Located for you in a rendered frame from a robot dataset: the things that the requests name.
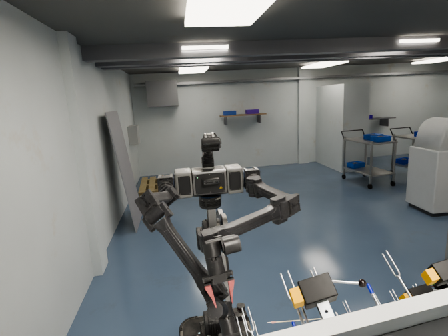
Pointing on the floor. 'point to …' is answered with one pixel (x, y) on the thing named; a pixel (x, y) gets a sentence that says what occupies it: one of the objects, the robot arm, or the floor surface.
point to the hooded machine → (429, 169)
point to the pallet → (148, 185)
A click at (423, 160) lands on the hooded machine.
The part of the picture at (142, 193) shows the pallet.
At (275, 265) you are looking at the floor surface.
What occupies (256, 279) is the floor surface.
